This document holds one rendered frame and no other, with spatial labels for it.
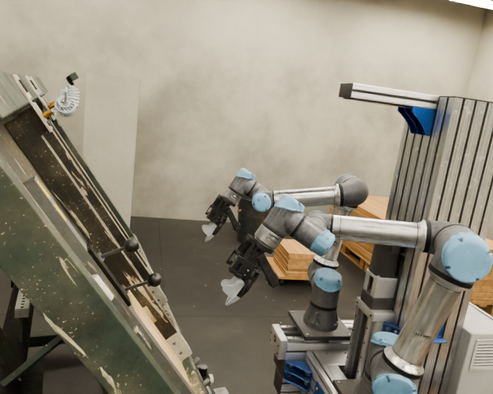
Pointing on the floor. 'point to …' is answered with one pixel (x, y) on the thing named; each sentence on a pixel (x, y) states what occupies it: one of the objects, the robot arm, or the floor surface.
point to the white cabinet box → (112, 135)
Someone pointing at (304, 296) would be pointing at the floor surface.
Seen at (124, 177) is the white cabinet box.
